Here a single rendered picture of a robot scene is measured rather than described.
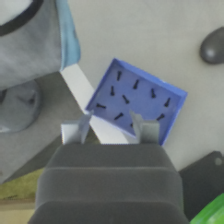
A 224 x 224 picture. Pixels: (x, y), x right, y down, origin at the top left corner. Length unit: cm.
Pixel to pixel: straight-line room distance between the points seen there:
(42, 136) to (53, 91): 10
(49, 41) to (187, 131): 23
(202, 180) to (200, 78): 16
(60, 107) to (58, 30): 20
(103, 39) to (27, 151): 26
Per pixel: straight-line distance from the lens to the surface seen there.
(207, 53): 31
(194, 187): 28
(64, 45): 18
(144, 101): 26
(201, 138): 29
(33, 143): 36
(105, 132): 25
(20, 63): 19
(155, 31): 33
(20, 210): 67
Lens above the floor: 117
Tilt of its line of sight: 80 degrees down
